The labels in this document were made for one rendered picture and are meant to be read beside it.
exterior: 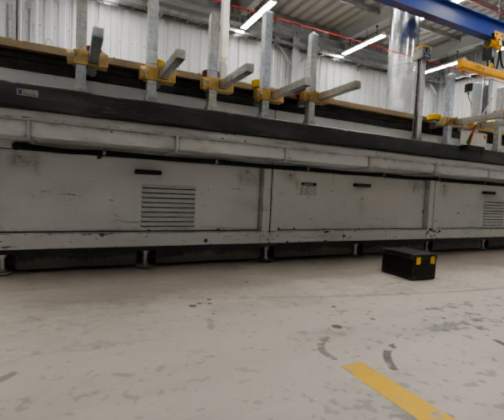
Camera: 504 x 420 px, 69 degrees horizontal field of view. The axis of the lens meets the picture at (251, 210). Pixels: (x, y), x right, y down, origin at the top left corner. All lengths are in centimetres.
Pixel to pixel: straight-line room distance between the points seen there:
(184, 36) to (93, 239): 820
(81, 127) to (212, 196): 69
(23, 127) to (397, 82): 618
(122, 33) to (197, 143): 782
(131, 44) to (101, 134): 780
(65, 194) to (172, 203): 45
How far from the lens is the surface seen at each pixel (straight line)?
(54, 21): 926
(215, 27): 170
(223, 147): 163
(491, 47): 808
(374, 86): 1240
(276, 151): 174
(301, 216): 209
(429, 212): 276
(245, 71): 140
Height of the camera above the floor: 38
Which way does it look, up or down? 3 degrees down
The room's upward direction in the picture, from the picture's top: 3 degrees clockwise
